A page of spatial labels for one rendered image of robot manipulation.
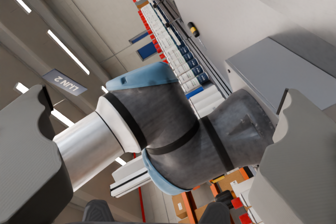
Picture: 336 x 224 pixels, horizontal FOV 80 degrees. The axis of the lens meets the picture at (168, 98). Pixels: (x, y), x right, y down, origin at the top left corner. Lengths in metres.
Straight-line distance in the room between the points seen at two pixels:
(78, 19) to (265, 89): 8.15
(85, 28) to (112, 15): 1.10
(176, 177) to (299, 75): 0.27
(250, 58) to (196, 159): 0.22
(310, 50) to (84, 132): 0.36
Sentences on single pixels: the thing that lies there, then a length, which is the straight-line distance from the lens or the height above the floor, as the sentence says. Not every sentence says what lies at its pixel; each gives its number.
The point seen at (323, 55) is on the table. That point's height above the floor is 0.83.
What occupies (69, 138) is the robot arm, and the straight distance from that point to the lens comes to 0.32.
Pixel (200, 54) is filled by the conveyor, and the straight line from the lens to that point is 1.26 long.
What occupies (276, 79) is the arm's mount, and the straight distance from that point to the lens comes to 0.38.
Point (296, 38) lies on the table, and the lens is 0.40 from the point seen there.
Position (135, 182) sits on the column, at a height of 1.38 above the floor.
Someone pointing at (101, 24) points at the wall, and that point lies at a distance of 8.36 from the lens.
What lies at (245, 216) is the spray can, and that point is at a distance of 0.89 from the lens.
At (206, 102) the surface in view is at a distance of 1.07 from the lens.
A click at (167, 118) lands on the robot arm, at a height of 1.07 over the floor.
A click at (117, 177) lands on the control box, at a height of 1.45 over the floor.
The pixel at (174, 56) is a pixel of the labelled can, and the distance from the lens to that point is 1.39.
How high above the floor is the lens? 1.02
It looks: 6 degrees up
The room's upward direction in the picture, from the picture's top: 119 degrees counter-clockwise
